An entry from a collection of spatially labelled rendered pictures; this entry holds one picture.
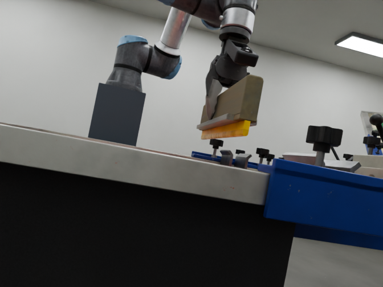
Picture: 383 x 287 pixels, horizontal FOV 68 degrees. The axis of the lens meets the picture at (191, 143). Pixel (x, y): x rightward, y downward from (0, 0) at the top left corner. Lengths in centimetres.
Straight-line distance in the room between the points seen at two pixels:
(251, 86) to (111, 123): 73
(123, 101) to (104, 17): 380
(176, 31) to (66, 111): 356
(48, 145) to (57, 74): 440
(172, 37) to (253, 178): 93
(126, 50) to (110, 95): 20
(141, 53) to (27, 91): 370
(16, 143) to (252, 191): 26
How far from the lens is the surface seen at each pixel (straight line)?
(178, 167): 32
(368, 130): 213
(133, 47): 120
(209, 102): 63
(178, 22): 118
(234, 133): 50
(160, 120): 443
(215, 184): 33
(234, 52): 59
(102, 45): 471
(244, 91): 47
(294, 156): 47
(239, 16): 69
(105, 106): 112
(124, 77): 116
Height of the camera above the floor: 99
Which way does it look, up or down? 2 degrees up
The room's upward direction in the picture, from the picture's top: 11 degrees clockwise
